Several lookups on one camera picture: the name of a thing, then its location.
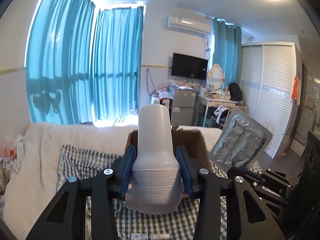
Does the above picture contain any teal blister pill pack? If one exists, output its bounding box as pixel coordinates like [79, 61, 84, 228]
[208, 108, 273, 178]

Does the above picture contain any white plastic bottle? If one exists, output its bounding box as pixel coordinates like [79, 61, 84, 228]
[125, 104, 183, 215]

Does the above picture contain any white bed blanket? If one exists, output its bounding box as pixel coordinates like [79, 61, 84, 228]
[2, 121, 226, 239]

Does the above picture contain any checkered plaid cloth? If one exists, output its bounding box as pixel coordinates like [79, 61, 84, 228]
[56, 144, 262, 240]

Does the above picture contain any white purple cream tube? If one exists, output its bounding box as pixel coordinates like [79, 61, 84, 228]
[130, 233, 170, 240]

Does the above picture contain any brown cardboard box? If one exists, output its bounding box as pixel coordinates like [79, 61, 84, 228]
[125, 124, 216, 174]

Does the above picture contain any wooden chair with clothes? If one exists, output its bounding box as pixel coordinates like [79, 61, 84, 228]
[209, 106, 247, 129]

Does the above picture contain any black backpack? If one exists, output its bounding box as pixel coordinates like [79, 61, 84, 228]
[228, 82, 243, 101]

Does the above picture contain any white dressing table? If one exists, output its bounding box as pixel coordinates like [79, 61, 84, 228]
[195, 95, 236, 127]

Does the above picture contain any white louvered wardrobe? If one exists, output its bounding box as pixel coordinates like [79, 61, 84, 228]
[240, 42, 302, 158]

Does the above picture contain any silver mini fridge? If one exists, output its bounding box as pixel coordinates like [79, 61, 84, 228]
[171, 88, 196, 126]

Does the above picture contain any oval vanity mirror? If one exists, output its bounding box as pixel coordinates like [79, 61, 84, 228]
[207, 63, 225, 90]

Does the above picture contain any teal window curtain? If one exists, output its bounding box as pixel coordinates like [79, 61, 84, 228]
[25, 0, 144, 125]

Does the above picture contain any teal curtain by wardrobe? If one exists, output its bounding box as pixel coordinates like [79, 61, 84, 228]
[213, 18, 242, 89]

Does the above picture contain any white air conditioner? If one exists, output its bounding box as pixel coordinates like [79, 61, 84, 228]
[167, 15, 212, 37]

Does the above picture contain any black wall television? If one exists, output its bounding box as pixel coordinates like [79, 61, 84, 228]
[171, 53, 208, 80]

